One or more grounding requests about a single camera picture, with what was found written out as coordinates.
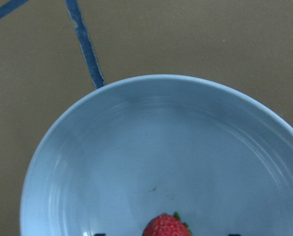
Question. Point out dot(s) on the red strawberry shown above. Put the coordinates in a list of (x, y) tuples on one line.
[(167, 225)]

